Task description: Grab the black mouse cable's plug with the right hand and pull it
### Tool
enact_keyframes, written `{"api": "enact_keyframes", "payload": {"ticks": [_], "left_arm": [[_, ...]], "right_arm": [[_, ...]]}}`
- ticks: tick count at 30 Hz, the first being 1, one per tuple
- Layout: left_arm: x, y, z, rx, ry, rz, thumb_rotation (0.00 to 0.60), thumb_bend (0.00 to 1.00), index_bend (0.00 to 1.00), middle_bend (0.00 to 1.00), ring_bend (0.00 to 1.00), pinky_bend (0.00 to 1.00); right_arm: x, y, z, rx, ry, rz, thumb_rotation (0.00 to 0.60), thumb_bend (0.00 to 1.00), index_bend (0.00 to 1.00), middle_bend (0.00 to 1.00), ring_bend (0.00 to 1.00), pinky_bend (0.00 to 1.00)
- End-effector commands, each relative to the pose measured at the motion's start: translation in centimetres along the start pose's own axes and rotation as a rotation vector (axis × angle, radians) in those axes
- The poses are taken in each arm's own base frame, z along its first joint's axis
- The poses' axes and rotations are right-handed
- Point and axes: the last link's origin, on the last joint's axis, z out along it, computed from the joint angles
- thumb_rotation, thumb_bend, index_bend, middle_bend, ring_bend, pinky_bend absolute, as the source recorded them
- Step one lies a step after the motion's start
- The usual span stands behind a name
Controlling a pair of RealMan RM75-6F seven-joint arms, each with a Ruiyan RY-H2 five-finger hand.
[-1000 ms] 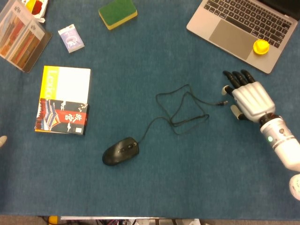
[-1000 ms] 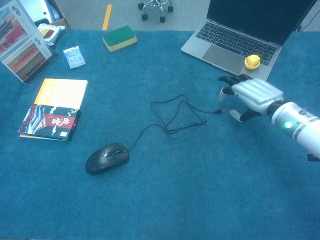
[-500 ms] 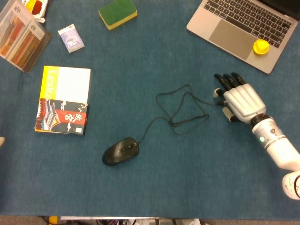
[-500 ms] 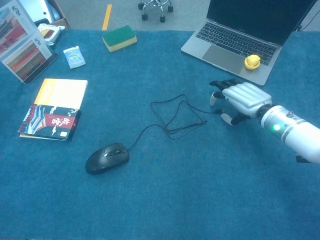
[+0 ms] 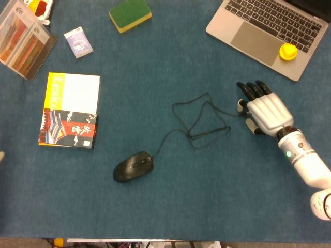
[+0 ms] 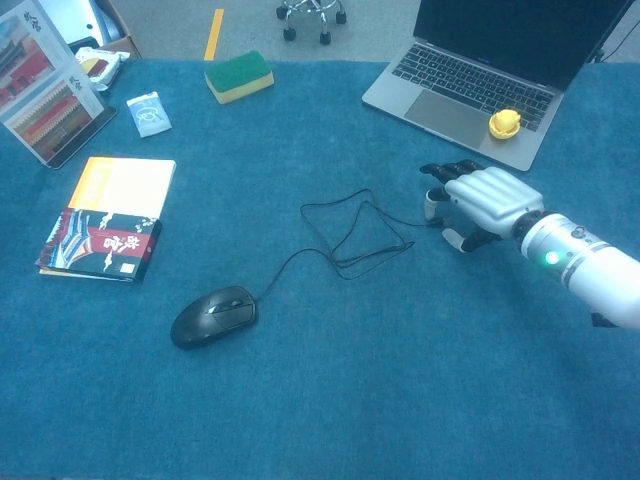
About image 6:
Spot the green and yellow sponge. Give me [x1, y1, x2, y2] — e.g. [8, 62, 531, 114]
[203, 49, 276, 106]

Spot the black wired computer mouse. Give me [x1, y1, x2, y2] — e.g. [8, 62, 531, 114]
[170, 188, 444, 351]

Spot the yellow floor tape strip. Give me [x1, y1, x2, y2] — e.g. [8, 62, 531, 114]
[203, 8, 226, 62]

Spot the orange and black book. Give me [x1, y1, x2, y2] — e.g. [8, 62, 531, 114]
[38, 156, 177, 278]

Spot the cardboard box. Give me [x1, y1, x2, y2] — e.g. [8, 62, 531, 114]
[38, 0, 143, 60]

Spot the silver laptop computer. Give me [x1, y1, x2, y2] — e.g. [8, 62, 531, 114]
[361, 0, 638, 173]

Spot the white and yellow plastic package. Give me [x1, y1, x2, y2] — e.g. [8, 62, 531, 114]
[74, 46, 131, 93]

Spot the yellow rubber duck toy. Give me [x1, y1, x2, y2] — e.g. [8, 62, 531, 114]
[488, 108, 523, 141]

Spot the chrome swivel chair base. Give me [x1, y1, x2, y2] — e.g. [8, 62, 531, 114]
[275, 0, 348, 46]

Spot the small white tissue packet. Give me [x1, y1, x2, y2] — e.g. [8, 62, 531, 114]
[125, 91, 173, 139]

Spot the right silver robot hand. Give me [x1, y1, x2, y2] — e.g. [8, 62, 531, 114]
[419, 159, 546, 253]

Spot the photo desk calendar stand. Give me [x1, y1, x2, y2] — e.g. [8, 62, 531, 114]
[0, 0, 119, 171]

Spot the dark illustrated notebook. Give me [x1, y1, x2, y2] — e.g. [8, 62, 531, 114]
[35, 208, 164, 285]

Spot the blue felt table mat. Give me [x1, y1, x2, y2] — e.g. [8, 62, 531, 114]
[0, 58, 640, 480]

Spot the black cable behind laptop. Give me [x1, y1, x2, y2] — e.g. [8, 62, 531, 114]
[585, 0, 640, 65]

